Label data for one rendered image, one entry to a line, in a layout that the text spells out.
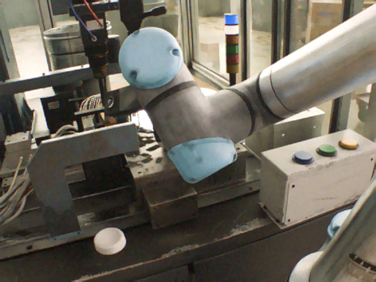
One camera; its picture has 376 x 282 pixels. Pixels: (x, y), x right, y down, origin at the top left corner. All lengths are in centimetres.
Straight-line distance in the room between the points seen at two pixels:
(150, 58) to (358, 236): 28
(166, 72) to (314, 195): 52
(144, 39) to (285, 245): 69
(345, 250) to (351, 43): 20
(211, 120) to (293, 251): 64
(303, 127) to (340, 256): 71
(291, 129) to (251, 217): 28
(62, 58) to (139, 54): 113
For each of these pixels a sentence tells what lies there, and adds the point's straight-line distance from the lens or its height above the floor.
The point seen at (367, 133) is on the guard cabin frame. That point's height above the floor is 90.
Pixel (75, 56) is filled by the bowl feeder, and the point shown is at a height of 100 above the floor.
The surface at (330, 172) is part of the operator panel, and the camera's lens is 80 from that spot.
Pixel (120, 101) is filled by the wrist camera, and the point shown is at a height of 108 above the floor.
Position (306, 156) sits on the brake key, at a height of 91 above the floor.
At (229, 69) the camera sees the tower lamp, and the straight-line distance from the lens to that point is 112.
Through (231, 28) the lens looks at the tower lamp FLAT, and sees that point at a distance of 109.
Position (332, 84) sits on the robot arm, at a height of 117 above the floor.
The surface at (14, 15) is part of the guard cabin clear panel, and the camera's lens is 192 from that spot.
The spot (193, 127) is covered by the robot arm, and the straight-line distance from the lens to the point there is 39.
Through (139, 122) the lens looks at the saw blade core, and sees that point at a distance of 84.
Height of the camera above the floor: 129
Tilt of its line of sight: 28 degrees down
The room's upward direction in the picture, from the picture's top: 4 degrees counter-clockwise
